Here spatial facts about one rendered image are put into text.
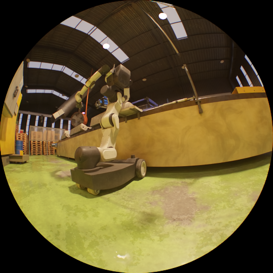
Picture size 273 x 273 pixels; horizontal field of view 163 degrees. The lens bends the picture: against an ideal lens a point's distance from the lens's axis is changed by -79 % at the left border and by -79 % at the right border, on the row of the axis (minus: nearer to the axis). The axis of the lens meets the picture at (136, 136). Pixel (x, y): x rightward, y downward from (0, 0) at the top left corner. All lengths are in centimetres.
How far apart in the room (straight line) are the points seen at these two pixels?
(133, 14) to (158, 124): 923
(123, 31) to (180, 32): 479
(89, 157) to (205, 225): 75
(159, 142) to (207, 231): 94
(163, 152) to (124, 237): 89
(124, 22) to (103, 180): 982
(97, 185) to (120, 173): 20
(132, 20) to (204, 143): 931
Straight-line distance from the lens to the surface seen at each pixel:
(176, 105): 110
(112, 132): 96
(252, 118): 130
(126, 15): 965
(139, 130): 119
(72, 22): 1022
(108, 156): 82
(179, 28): 1012
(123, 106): 148
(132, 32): 982
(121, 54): 1071
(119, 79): 123
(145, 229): 43
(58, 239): 47
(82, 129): 253
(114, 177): 72
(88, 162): 71
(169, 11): 981
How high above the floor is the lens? 33
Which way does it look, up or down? 6 degrees up
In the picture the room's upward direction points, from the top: 4 degrees counter-clockwise
